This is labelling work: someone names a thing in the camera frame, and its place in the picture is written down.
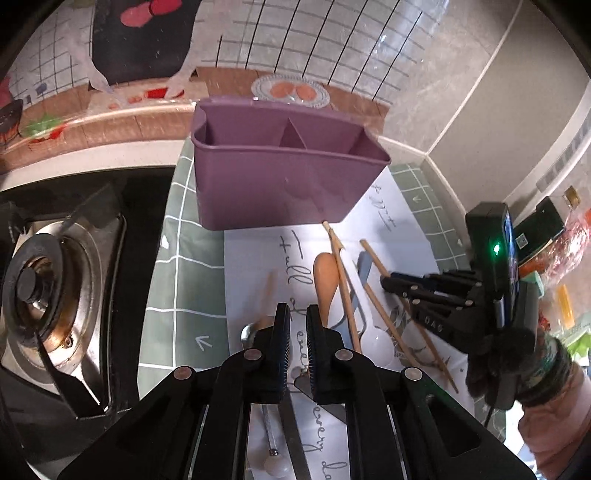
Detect purple plastic utensil caddy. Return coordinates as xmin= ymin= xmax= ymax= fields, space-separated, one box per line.
xmin=191 ymin=97 xmax=391 ymax=231

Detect green white printed table mat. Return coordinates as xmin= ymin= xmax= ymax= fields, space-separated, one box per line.
xmin=137 ymin=138 xmax=475 ymax=479

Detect wooden chopstick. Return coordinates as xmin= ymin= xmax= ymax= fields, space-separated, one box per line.
xmin=358 ymin=239 xmax=460 ymax=394
xmin=322 ymin=221 xmax=362 ymax=353
xmin=363 ymin=283 xmax=420 ymax=368

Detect gloved right hand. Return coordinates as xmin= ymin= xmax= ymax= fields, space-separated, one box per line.
xmin=466 ymin=327 xmax=573 ymax=408

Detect orange wooden spoon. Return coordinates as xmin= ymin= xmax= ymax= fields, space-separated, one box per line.
xmin=312 ymin=252 xmax=339 ymax=328

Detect blue plastic spoon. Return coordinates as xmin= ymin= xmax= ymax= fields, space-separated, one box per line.
xmin=339 ymin=249 xmax=373 ymax=337

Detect snack packages on counter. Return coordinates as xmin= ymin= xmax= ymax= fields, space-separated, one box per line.
xmin=519 ymin=184 xmax=591 ymax=365

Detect white plastic spoon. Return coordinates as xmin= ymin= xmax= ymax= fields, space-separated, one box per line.
xmin=361 ymin=326 xmax=396 ymax=367

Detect small steel spoon white knob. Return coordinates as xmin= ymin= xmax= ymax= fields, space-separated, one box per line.
xmin=240 ymin=316 xmax=291 ymax=479

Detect black box with label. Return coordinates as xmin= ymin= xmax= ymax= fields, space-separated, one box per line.
xmin=513 ymin=196 xmax=565 ymax=264

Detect pink sleeved right forearm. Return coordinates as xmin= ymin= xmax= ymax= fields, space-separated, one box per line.
xmin=518 ymin=363 xmax=590 ymax=479

